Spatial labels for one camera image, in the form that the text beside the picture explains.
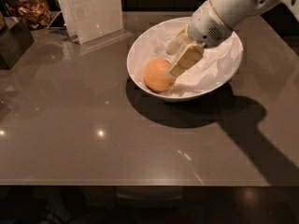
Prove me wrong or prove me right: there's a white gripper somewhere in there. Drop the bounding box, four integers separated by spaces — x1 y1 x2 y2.
166 0 232 78

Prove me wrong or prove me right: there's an orange fruit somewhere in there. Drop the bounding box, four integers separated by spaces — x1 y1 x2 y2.
143 59 176 92

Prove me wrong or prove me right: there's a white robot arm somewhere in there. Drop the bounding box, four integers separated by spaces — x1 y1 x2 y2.
166 0 299 78

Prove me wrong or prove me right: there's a white slanted bowl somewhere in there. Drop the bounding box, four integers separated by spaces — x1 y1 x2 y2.
126 16 244 103

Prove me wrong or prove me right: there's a white crumpled paper liner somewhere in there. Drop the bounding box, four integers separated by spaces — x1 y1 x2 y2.
138 23 241 98

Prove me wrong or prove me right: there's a clear acrylic sign holder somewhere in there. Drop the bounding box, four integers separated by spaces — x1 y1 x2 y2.
58 0 131 49

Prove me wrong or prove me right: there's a jar of dried snacks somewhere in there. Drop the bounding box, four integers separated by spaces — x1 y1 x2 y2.
3 0 51 30

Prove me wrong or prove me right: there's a dark box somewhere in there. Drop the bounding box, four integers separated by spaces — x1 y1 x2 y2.
0 17 34 70

